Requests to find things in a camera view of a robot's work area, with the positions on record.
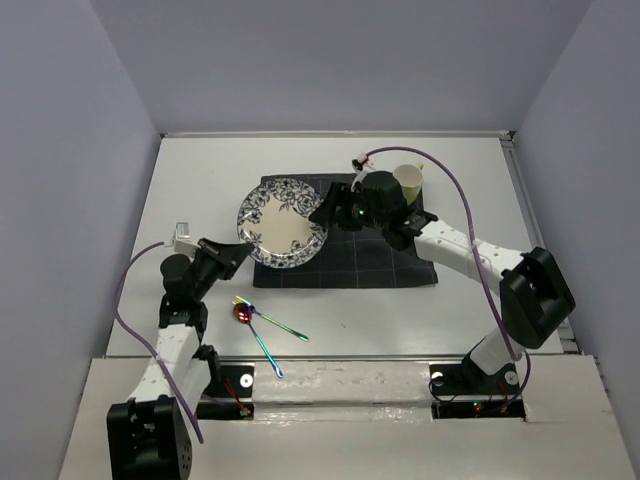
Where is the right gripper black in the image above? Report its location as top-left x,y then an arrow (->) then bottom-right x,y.
307,182 -> 387,232

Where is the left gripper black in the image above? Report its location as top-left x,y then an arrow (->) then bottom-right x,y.
189,238 -> 251,302

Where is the dark checked cloth napkin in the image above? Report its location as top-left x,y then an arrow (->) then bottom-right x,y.
252,171 -> 440,290

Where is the blue floral plate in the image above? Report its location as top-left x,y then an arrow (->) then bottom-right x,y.
237,177 -> 328,269

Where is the pale yellow paper cup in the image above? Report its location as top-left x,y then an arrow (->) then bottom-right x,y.
392,163 -> 424,205

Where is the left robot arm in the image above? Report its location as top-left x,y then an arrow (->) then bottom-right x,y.
106,238 -> 253,479

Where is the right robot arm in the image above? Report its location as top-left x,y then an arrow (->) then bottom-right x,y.
309,171 -> 576,393

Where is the iridescent fork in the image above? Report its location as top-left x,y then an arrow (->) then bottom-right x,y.
232,296 -> 309,342

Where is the iridescent spoon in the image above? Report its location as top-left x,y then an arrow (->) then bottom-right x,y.
232,302 -> 284,379

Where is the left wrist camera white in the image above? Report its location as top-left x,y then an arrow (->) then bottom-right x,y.
171,222 -> 198,257

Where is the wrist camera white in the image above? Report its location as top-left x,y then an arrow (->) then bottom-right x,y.
351,153 -> 375,185
171,222 -> 198,257

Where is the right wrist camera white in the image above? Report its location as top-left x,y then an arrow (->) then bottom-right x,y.
351,153 -> 375,185

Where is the aluminium rail front edge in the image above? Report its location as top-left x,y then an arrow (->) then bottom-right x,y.
220,354 -> 466,363

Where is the aluminium rail edge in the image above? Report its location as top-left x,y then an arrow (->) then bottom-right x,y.
500,131 -> 582,355
220,354 -> 466,363

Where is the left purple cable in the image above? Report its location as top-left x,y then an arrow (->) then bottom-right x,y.
110,241 -> 206,445

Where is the purple cable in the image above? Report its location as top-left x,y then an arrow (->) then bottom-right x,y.
110,241 -> 206,445
364,145 -> 531,401

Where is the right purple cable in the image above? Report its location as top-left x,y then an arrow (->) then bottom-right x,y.
364,145 -> 531,401

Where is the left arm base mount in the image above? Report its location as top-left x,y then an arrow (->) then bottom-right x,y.
196,363 -> 255,421

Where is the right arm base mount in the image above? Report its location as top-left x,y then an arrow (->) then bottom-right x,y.
428,363 -> 525,420

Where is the aluminium rail right edge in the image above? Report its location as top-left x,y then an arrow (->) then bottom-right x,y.
500,131 -> 582,355

